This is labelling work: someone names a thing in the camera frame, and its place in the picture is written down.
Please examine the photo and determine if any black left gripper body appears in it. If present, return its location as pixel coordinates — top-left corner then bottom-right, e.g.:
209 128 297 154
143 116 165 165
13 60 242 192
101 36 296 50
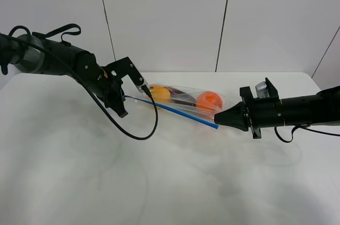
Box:
95 66 125 108

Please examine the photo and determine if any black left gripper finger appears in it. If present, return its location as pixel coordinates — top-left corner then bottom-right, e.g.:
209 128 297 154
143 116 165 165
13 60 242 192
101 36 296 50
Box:
110 100 128 118

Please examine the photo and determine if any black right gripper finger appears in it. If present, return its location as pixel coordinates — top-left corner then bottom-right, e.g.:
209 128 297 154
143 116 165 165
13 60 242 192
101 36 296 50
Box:
214 102 249 132

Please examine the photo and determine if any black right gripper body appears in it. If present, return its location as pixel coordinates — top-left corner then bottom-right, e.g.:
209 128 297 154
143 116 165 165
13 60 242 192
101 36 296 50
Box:
240 86 285 139

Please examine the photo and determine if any clear zip bag blue seal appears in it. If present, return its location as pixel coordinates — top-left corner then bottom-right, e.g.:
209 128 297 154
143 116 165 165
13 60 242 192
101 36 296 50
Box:
124 82 232 131

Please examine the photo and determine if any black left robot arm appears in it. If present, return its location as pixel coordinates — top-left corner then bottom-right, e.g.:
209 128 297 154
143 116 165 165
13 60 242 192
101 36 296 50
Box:
1 34 128 118

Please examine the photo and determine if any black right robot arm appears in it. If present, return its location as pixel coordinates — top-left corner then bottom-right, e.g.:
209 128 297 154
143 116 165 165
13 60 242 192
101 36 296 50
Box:
214 86 339 139

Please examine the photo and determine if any orange round fruit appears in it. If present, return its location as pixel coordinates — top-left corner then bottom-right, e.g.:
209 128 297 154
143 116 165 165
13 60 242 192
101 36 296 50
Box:
195 91 223 111

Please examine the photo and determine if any yellow round fruit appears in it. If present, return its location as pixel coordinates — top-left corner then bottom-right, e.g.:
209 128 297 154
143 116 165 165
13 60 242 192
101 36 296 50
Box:
149 84 171 103

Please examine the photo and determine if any dark purple eggplant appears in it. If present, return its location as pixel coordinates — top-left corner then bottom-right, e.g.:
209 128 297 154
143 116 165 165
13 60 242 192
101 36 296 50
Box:
166 86 196 107

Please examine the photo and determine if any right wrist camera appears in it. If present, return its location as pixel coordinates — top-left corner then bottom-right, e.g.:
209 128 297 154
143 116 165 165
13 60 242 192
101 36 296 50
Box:
255 77 279 100

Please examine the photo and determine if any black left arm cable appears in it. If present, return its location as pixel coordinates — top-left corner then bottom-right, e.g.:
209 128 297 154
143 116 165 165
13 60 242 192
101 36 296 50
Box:
7 24 159 141

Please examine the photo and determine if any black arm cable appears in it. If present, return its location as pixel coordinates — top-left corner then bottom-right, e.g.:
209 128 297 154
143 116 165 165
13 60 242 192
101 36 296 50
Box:
274 124 340 143
7 24 159 141

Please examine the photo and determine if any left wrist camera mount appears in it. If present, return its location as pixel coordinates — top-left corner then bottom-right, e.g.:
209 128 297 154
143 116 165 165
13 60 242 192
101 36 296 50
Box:
105 57 150 95

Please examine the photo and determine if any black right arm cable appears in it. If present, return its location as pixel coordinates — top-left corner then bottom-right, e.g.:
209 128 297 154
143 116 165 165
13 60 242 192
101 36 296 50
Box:
274 124 340 143

